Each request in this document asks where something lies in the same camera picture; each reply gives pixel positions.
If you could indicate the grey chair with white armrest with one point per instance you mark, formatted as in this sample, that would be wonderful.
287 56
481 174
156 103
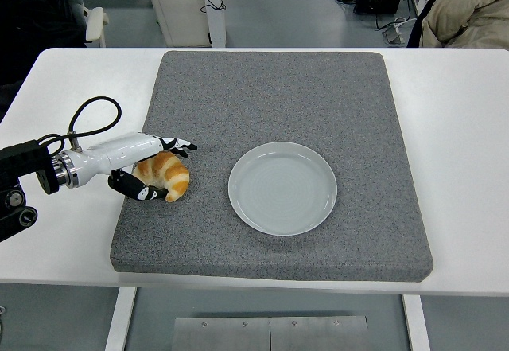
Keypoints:
95 24

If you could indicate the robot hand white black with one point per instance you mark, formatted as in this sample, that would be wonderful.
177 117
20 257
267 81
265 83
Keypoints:
119 152

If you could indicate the grey metal plate with screws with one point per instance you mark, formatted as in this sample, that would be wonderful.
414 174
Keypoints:
270 333

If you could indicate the black chair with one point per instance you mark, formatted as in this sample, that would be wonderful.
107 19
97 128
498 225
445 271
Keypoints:
417 28

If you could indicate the grey felt mat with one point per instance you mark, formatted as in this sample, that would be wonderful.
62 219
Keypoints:
270 100

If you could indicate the pale grey round plate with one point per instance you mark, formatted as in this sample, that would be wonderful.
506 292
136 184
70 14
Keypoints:
282 189

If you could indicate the person in beige jacket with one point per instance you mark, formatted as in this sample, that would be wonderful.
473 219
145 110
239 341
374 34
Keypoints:
469 8

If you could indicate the white square post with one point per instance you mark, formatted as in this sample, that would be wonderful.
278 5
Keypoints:
214 28

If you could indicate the golden croissant bread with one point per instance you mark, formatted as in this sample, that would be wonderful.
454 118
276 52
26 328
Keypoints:
175 176

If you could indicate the beige cabinet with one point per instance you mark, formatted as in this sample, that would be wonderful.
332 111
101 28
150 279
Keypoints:
175 5

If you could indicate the person in dark clothing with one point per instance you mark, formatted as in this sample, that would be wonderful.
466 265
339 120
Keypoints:
32 16

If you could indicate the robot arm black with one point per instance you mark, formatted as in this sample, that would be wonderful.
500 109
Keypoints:
24 158

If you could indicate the white table leg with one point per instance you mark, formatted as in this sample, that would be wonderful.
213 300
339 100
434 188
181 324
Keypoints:
119 319
416 323

